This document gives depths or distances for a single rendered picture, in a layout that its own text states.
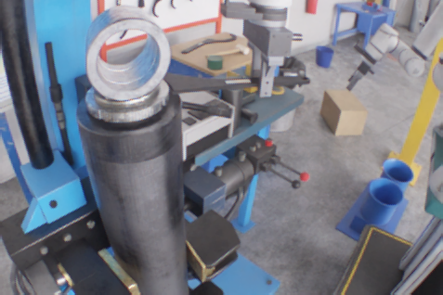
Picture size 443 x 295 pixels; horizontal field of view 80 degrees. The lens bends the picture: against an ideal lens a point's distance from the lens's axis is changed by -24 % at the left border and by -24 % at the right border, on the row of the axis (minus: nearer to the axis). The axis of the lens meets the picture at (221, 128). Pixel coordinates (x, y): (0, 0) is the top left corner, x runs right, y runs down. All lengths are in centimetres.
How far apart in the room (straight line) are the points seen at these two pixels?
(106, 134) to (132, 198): 15
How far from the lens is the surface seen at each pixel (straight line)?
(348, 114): 336
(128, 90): 56
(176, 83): 66
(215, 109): 84
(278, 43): 60
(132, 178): 61
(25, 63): 85
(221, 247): 96
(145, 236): 73
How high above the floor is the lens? 178
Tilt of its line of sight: 33 degrees down
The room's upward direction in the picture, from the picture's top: 4 degrees clockwise
